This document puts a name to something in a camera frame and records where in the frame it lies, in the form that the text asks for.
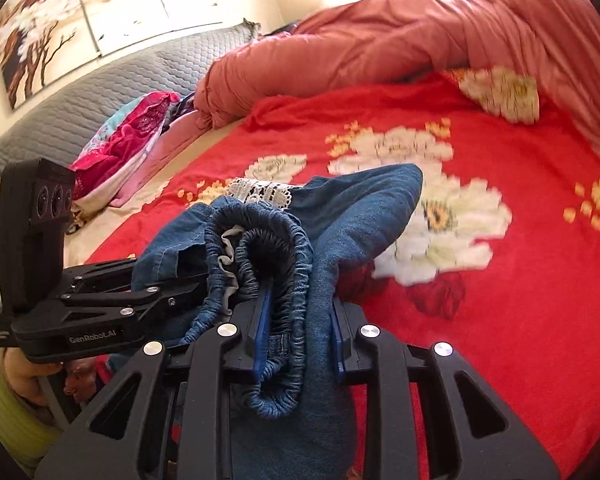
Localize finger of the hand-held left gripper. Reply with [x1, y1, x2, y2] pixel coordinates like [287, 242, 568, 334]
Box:
[62, 257, 142, 295]
[55, 280, 212, 322]

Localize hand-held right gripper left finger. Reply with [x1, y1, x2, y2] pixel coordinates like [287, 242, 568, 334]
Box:
[34, 282, 276, 480]

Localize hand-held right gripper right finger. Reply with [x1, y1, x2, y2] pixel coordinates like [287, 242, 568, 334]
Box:
[330, 297, 561, 480]

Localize blue pants with lace trim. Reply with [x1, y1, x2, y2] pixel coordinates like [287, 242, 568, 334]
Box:
[130, 162, 424, 480]

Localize person's left hand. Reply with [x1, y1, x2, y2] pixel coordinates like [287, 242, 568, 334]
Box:
[0, 347, 101, 408]

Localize beige bed sheet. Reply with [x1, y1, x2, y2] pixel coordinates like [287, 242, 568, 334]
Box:
[62, 150, 216, 257]

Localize colourful clothes pile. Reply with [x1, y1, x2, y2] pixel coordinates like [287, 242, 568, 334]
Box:
[69, 91, 182, 202]

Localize light pink cloth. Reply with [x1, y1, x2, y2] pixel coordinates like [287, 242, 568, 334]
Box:
[111, 112, 217, 209]

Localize red floral blanket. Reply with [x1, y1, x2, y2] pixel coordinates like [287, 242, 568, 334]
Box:
[85, 67, 600, 478]

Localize grey quilted headboard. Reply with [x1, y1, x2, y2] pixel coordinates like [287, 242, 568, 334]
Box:
[0, 22, 262, 182]

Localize salmon pink duvet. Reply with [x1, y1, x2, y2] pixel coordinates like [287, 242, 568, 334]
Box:
[194, 0, 600, 167]

